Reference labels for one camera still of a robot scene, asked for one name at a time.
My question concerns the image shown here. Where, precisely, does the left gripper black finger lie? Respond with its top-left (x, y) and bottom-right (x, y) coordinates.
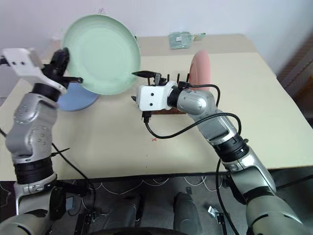
top-left (62, 76), bottom-right (84, 85)
top-left (50, 47), bottom-right (71, 74)

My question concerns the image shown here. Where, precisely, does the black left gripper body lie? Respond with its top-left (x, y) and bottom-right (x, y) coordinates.
top-left (40, 62), bottom-right (70, 87)

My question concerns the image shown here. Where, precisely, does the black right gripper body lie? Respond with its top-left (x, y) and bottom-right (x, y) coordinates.
top-left (146, 72), bottom-right (170, 87)

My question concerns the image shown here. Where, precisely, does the green plate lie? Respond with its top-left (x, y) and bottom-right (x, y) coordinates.
top-left (62, 14), bottom-right (142, 96)

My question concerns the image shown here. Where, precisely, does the blue plate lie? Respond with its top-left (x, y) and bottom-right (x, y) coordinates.
top-left (58, 82), bottom-right (100, 112)

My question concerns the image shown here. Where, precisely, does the pink plate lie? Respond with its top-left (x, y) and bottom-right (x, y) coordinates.
top-left (189, 50), bottom-right (212, 93)

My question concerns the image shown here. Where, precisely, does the dark rounded shape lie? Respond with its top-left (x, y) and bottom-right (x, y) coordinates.
top-left (173, 191), bottom-right (199, 231)

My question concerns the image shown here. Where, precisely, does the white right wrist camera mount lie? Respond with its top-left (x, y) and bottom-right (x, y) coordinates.
top-left (135, 81), bottom-right (179, 112)

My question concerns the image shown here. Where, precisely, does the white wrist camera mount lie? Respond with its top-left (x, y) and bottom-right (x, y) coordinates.
top-left (0, 47), bottom-right (68, 94)
top-left (135, 81), bottom-right (179, 112)

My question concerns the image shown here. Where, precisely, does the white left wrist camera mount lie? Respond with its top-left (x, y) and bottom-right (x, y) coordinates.
top-left (0, 47), bottom-right (68, 94)

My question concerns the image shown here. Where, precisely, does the long black right wrist cable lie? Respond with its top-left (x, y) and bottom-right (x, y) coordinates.
top-left (141, 111), bottom-right (243, 141)

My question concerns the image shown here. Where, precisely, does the short black right wrist cable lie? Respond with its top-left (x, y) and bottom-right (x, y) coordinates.
top-left (178, 81), bottom-right (222, 111)

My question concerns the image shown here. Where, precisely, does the black cable tie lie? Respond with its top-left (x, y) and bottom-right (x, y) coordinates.
top-left (49, 147), bottom-right (71, 158)

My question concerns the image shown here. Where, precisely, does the white cord on floor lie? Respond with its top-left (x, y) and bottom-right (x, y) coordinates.
top-left (80, 175), bottom-right (222, 216)

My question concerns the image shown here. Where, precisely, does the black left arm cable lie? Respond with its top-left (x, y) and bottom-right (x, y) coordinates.
top-left (0, 126), bottom-right (95, 196)

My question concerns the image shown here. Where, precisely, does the black hanging right arm cable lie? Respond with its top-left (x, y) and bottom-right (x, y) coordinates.
top-left (216, 158), bottom-right (239, 235)

